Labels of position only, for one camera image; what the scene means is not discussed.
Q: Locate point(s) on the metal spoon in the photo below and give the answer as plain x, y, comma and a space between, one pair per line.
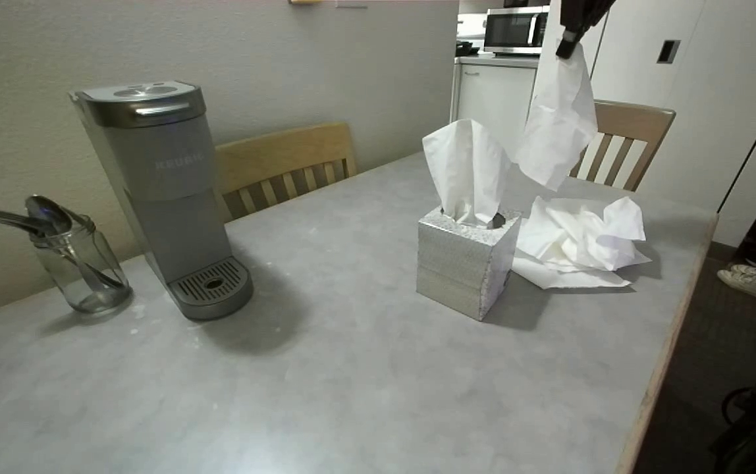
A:
49, 211

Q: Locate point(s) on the grey pod coffee maker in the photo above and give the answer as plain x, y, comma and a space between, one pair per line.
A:
167, 186

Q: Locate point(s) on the black wall plate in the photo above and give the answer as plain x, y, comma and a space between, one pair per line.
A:
668, 52

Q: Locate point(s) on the microwave oven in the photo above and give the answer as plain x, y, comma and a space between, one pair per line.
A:
512, 31

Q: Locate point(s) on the wooden chair with solid backrest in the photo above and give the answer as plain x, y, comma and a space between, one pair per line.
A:
279, 159

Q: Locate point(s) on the clear glass jar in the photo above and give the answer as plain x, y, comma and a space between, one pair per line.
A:
83, 268

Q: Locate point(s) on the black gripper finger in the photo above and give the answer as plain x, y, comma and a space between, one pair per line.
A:
573, 23
593, 12

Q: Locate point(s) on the wooden chair with slatted backrest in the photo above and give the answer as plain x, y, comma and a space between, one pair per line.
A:
635, 123

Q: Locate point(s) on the crumpled white tissue pile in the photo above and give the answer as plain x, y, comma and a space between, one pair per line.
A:
588, 242

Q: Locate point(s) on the white low cabinet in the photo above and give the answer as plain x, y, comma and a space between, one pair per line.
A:
486, 95

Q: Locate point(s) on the patterned cube tissue box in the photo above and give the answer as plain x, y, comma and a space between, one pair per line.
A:
458, 273

